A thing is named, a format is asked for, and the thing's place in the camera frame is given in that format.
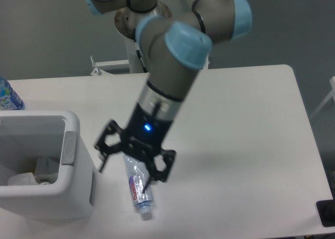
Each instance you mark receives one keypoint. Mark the white plastic trash can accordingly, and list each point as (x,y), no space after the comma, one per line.
(28,135)

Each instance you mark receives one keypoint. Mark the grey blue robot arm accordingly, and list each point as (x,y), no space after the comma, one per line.
(177,49)

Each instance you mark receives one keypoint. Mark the white furniture leg at right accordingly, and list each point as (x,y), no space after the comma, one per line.
(325,101)

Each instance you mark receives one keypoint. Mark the blue labelled water bottle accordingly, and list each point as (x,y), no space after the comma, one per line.
(10,100)

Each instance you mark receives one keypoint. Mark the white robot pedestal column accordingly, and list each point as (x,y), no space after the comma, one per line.
(126,22)

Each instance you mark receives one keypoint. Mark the crushed clear plastic bottle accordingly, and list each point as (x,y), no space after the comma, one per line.
(137,175)

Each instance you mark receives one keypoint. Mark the black clamp at table corner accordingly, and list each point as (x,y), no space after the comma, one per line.
(326,212)

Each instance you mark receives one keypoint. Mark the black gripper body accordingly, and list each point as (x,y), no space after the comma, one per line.
(144,134)

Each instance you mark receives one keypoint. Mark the clear plastic wrapper bag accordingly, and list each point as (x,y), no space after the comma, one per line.
(46,172)

